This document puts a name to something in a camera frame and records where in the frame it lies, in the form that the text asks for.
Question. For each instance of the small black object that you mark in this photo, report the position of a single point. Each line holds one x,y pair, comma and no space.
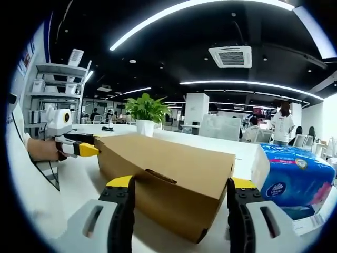
108,128

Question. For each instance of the wall poster board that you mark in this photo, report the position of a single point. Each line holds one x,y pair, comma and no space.
26,60

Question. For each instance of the dark red wall screen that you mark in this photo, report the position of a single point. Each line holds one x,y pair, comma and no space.
262,112

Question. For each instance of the person's left hand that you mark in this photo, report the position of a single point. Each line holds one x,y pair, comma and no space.
46,150

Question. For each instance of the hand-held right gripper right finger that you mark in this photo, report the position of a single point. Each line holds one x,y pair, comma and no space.
239,218

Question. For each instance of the curved ceiling light strip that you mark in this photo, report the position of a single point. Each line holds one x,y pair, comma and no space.
158,22
237,83

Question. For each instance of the group of white office chairs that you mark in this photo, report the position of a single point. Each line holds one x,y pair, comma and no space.
300,141

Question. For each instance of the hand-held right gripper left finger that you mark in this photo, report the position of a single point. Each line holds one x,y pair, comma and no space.
121,210

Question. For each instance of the ceiling air conditioner vent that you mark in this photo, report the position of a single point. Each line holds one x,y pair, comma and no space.
229,57

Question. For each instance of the potted green plant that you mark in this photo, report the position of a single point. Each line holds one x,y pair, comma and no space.
147,108

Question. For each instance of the brown cardboard shoe box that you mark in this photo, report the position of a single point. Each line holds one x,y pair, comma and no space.
171,171

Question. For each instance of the blue soft tissue pack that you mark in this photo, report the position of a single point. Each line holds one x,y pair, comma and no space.
295,174

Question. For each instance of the white storage shelf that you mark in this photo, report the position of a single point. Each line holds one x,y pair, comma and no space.
58,87

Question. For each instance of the white slatted appliance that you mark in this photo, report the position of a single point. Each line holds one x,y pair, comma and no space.
75,57

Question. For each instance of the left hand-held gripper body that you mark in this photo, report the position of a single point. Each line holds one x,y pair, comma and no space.
59,122

